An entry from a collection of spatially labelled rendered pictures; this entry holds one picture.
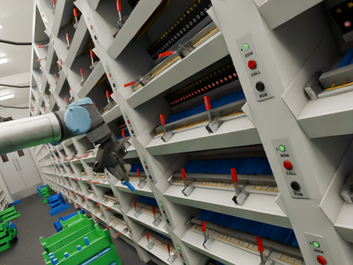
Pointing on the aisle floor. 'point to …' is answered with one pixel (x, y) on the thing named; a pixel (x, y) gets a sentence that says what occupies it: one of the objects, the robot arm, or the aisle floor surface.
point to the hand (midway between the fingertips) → (123, 180)
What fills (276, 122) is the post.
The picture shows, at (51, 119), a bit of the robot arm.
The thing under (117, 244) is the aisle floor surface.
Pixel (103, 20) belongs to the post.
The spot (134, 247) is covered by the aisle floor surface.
